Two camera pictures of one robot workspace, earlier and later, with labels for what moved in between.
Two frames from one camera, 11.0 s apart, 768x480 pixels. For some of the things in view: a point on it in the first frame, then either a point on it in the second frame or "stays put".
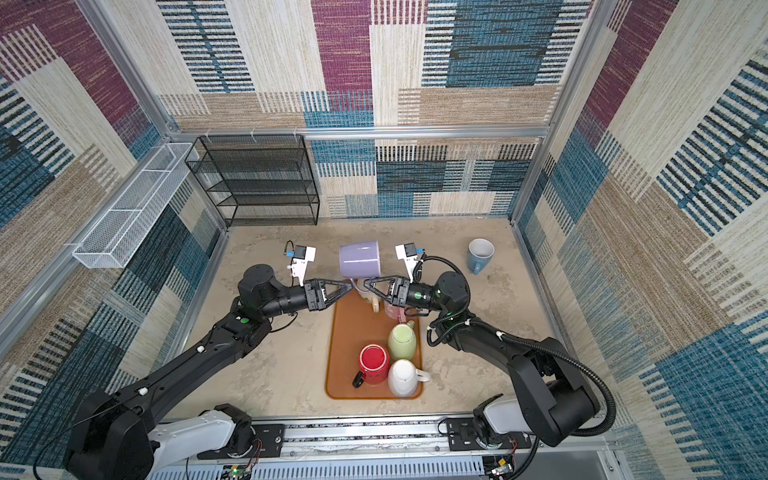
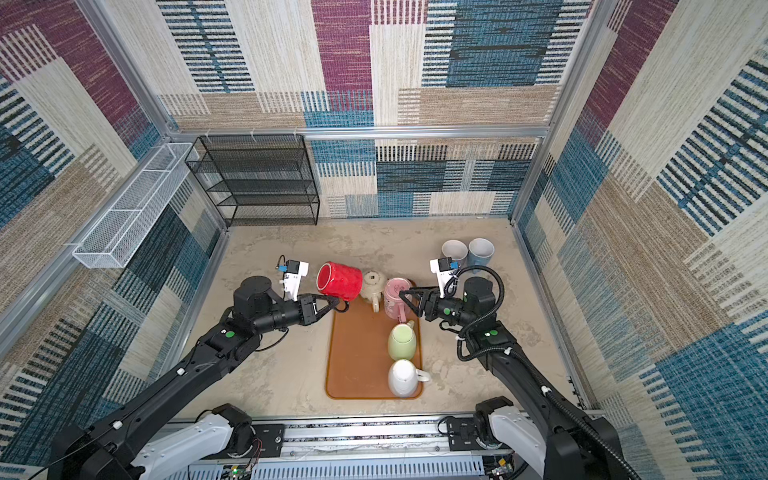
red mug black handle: x=374 y=361 → x=339 y=281
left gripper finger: x=344 y=284 → x=330 y=299
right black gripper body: x=403 y=290 → x=436 y=310
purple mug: x=360 y=260 → x=456 y=250
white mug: x=403 y=377 stays put
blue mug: x=480 y=253 stays put
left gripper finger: x=337 y=294 → x=332 y=305
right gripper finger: x=370 y=282 → x=423 y=291
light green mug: x=402 y=341 stays put
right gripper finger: x=384 y=297 → x=416 y=308
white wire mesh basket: x=113 y=241 stays put
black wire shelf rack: x=257 y=180 stays put
